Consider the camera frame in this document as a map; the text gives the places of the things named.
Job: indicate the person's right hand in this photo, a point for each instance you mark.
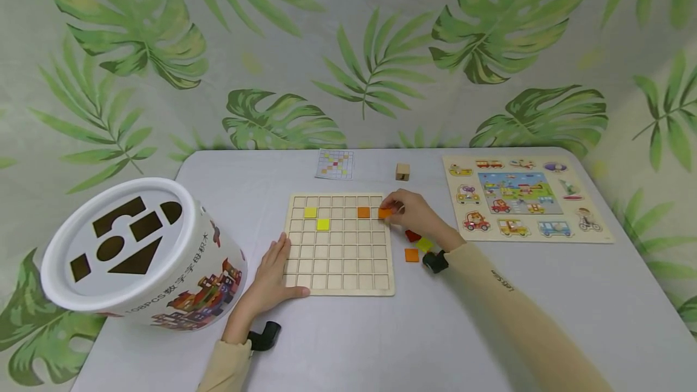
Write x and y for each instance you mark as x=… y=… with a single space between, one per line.
x=422 y=218

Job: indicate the person's left hand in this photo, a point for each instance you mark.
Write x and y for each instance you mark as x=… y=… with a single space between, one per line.
x=268 y=286

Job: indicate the person's left thumb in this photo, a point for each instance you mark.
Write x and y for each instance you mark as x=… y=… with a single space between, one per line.
x=297 y=293

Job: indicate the person's right thumb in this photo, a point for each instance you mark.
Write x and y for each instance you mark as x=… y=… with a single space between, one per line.
x=397 y=218

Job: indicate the person's left fingers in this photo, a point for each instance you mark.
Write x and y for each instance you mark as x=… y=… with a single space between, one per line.
x=279 y=253

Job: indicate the person's right index finger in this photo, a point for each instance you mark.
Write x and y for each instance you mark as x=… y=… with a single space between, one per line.
x=392 y=201

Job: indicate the orange square tile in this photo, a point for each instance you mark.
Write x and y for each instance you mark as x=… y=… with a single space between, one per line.
x=383 y=214
x=411 y=254
x=364 y=212

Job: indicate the wooden grid board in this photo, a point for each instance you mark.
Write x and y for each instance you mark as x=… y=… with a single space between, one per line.
x=348 y=259

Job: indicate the person's left forearm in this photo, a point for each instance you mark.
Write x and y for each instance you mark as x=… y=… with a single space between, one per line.
x=226 y=371

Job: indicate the person's right forearm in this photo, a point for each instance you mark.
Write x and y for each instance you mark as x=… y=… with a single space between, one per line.
x=517 y=313

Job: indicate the red square tile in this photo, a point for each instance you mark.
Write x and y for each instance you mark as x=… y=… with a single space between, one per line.
x=412 y=236

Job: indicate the small wooden cube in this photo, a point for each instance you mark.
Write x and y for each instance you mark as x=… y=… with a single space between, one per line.
x=402 y=172

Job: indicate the yellow-green square tile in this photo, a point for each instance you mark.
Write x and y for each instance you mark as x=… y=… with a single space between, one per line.
x=425 y=244

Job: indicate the yellow square tile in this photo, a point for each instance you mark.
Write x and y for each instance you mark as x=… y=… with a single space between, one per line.
x=323 y=224
x=310 y=212

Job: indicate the black wrist band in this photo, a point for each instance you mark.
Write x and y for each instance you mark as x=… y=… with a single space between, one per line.
x=435 y=262
x=266 y=335

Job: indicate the grid pattern card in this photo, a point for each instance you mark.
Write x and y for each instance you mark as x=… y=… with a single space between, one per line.
x=334 y=164

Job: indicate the white printed toy bucket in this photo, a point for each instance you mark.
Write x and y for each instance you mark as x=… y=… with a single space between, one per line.
x=212 y=271

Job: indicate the vehicle puzzle board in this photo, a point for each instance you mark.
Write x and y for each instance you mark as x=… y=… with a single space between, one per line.
x=523 y=198

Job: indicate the white lid with shape holes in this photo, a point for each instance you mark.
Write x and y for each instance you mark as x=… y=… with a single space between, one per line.
x=60 y=259

